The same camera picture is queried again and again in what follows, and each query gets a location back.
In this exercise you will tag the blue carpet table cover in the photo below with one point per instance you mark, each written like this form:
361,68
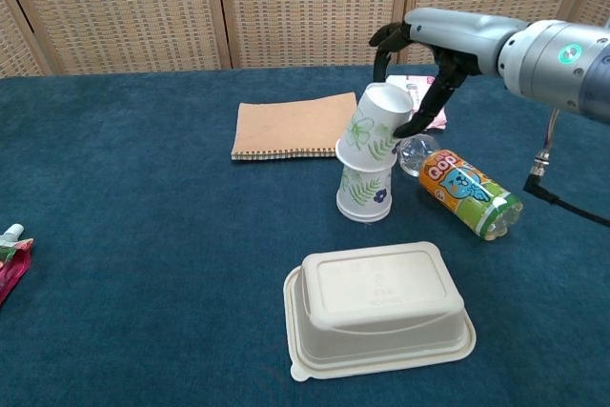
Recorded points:
143,235

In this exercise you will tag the beige lidded food container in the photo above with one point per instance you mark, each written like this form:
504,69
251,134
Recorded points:
381,297

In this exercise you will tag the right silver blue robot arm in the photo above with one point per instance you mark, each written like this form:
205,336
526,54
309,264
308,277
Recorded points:
557,64

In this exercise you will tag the white pink tissue pack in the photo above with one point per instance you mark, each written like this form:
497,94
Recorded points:
413,83

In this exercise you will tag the brown spiral notebook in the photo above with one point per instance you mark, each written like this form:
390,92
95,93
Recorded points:
290,126

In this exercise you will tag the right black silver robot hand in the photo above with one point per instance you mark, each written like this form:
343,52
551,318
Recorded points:
457,40

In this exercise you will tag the red jelly drink pouch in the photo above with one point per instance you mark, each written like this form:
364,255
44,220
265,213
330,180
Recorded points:
12,259

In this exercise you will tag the orange green label drink bottle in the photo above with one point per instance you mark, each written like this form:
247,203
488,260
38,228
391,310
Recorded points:
467,192

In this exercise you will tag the white floral paper cup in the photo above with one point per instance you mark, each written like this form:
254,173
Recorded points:
364,219
376,121
362,188

